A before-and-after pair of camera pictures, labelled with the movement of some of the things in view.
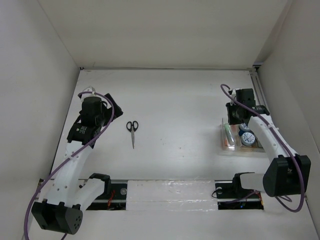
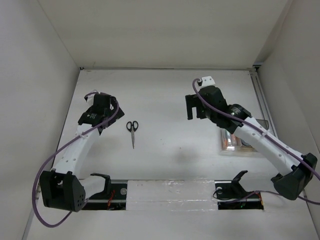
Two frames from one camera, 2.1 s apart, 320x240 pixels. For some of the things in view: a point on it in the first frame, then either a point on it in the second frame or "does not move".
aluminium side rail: (257, 79) does not move
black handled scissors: (132, 127) does not move
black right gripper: (232, 120) to (193, 100)
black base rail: (228, 198) does not move
